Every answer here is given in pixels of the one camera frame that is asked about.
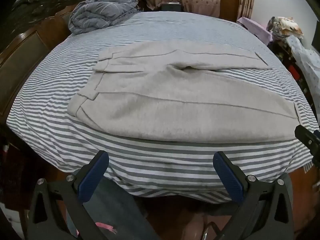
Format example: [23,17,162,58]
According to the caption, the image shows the purple cloth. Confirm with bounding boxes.
[236,17,273,43]

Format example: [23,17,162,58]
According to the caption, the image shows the brown wooden door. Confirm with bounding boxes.
[219,0,242,23]

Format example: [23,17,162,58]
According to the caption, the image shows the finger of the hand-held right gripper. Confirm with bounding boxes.
[294,125,320,167]

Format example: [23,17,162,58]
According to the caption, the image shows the dark carved wooden headboard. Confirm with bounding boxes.
[0,0,98,123]

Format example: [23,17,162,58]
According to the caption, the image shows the black box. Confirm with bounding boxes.
[161,2,181,12]

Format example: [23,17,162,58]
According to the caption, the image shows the blue-grey checked quilt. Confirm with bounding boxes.
[69,0,139,35]

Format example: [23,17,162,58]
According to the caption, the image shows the floral cloth bundle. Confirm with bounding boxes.
[267,16,304,39]

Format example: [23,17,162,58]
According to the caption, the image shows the pink tag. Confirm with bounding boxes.
[96,222,117,232]

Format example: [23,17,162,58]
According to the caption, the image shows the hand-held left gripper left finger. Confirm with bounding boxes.
[26,150,110,240]

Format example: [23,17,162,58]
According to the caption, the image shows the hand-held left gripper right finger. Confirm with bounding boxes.
[212,151,295,240]

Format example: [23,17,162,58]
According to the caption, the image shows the light blue dotted cloth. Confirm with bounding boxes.
[287,35,320,103]

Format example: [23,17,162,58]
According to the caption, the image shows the grey white striped bed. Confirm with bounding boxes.
[6,11,319,204]

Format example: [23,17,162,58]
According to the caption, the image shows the light grey pants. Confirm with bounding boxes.
[68,41,304,144]

